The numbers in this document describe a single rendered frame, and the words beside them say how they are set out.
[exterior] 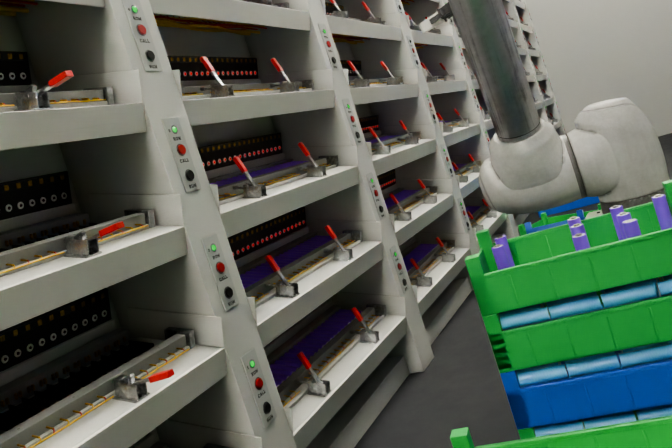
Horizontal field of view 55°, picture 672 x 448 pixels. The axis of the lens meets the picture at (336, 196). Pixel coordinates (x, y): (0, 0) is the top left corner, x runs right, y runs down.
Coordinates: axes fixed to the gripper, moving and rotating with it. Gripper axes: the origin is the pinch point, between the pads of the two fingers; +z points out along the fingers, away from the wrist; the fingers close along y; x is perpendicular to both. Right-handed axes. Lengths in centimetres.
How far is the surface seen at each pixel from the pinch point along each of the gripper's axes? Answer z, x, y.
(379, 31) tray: 17.5, 8.8, 8.9
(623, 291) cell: -27, -64, -103
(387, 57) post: 25.8, 4.9, 30.3
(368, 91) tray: 21.2, -9.9, -16.6
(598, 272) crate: -26, -60, -105
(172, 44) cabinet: 36, 13, -71
